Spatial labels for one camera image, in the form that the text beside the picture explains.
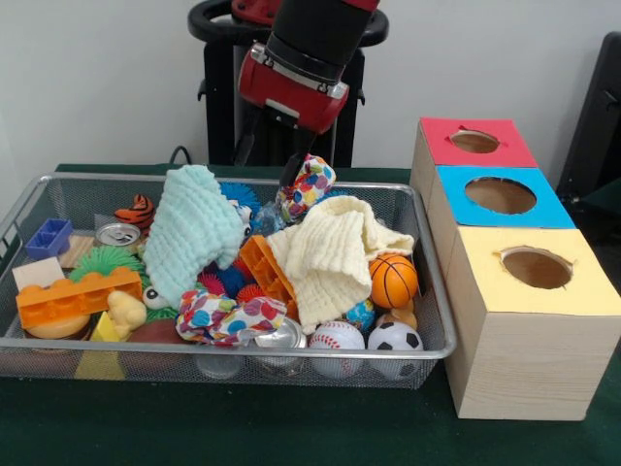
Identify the small orange basketball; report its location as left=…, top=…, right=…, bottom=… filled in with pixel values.
left=369, top=253, right=420, bottom=311

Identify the black chair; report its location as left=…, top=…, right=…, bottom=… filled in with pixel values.
left=558, top=32, right=621, bottom=219

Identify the wooden box with three holes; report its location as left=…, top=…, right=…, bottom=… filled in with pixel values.
left=409, top=116, right=621, bottom=422

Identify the globe print ball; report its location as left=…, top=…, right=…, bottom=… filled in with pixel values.
left=346, top=298, right=376, bottom=332

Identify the dark green table cloth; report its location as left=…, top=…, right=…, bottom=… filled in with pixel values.
left=0, top=163, right=621, bottom=466

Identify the blue spiky ball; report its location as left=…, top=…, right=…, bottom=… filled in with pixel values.
left=219, top=182, right=263, bottom=222

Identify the shallow clear mesh bin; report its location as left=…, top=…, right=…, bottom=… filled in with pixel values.
left=0, top=173, right=457, bottom=391

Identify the small baseball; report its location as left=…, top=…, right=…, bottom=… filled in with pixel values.
left=309, top=320, right=367, bottom=376

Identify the mint green cloth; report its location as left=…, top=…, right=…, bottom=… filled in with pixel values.
left=143, top=164, right=246, bottom=310

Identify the colourful spotted plush toy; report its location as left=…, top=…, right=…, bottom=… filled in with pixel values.
left=276, top=153, right=339, bottom=225

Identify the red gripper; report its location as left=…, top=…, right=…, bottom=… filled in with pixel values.
left=233, top=43, right=351, bottom=188

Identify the green spiky toy with eyes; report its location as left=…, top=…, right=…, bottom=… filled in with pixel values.
left=68, top=245, right=180, bottom=323

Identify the small soccer ball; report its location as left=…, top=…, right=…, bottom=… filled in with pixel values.
left=367, top=321, right=424, bottom=380

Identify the colourful patterned cloth pouch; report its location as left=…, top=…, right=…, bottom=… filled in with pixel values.
left=176, top=288, right=290, bottom=348

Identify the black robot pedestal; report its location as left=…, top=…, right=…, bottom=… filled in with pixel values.
left=187, top=0, right=389, bottom=168

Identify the orange toy brick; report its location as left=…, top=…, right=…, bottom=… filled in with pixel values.
left=16, top=267, right=145, bottom=331

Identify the cream waffle cloth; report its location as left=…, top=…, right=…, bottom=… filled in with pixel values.
left=265, top=194, right=416, bottom=335

